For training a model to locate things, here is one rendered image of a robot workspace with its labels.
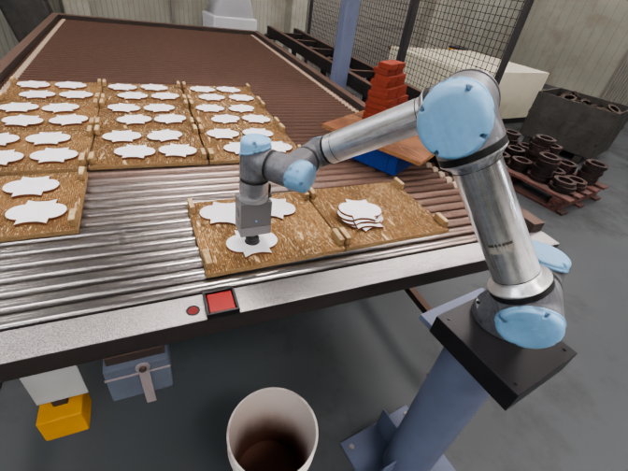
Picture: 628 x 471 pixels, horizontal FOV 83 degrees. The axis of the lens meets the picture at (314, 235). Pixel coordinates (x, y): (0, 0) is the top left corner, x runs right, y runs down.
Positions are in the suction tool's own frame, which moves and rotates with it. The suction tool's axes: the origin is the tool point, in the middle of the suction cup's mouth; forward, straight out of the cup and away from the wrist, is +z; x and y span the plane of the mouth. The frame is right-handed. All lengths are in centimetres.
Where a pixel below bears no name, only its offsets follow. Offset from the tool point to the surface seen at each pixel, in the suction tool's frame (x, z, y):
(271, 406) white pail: 16, 68, -5
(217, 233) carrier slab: -7.1, 0.4, 8.5
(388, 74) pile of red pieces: -61, -33, -79
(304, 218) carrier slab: -8.5, 0.4, -20.1
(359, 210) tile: -3.9, -3.0, -38.0
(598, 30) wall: -486, -46, -927
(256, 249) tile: 4.3, -0.5, 0.0
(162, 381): 23.6, 20.0, 28.8
